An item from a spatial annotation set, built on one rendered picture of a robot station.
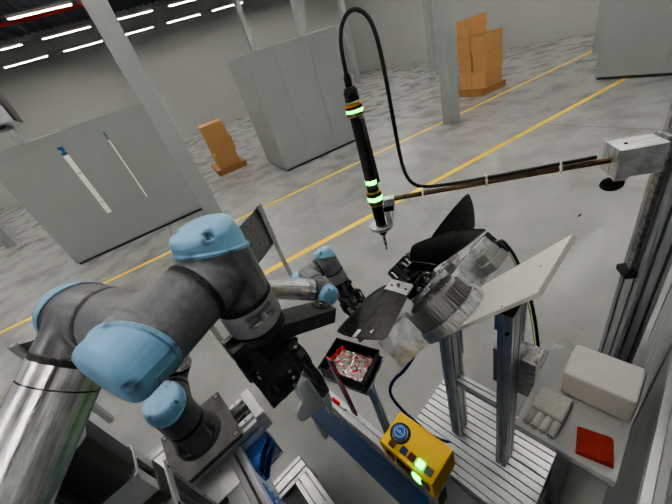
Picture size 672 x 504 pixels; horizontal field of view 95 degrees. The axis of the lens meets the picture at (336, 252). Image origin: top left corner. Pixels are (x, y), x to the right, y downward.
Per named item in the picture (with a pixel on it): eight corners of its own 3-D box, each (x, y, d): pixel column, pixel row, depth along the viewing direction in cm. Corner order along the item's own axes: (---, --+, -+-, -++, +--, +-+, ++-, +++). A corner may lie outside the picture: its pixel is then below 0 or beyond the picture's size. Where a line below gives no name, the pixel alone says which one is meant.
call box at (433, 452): (456, 466, 82) (453, 448, 76) (436, 502, 77) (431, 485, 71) (405, 428, 93) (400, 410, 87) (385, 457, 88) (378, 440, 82)
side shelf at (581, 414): (642, 382, 97) (644, 377, 96) (613, 487, 80) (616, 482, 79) (553, 348, 114) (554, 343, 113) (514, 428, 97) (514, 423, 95)
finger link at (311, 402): (309, 435, 48) (277, 393, 46) (335, 405, 51) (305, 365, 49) (318, 444, 46) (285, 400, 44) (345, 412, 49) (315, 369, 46)
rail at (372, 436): (447, 496, 92) (445, 485, 88) (440, 508, 90) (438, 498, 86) (280, 354, 155) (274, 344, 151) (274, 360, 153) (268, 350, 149)
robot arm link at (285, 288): (191, 270, 77) (345, 283, 105) (185, 254, 85) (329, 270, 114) (182, 311, 79) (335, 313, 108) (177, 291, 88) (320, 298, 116)
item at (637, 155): (649, 162, 76) (659, 127, 72) (668, 173, 71) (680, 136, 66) (599, 171, 80) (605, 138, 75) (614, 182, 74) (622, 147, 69)
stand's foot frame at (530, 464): (559, 448, 157) (561, 441, 152) (524, 538, 135) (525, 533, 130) (446, 383, 200) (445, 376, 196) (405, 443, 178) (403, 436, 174)
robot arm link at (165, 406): (166, 450, 90) (137, 427, 83) (162, 415, 101) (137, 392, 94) (204, 423, 94) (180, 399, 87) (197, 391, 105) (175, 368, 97)
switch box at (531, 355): (540, 382, 126) (545, 348, 114) (531, 399, 121) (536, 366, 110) (501, 364, 136) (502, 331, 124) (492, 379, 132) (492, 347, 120)
